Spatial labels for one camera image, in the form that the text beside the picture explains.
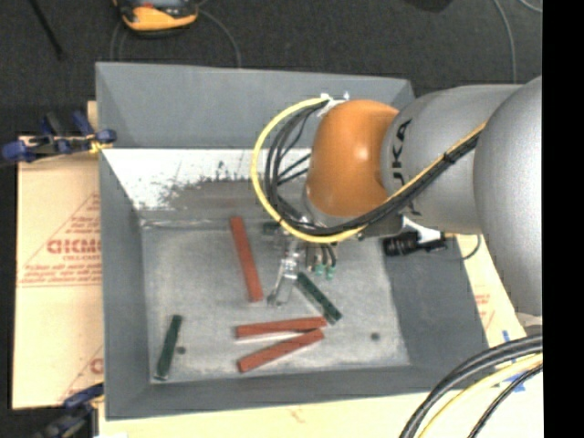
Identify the red-brown flat block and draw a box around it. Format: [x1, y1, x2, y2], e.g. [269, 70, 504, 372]
[234, 316, 329, 340]
[235, 328, 327, 374]
[228, 215, 266, 304]

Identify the black cylinder on white bracket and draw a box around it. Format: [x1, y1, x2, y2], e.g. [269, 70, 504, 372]
[381, 224, 451, 258]

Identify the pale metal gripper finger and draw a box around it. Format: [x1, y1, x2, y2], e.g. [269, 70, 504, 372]
[278, 262, 302, 308]
[266, 260, 288, 306]

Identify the brown cardboard board, red print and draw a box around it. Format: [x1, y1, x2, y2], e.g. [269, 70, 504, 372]
[11, 149, 529, 411]

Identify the grey metal bin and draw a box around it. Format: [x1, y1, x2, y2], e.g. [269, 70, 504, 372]
[94, 61, 493, 420]

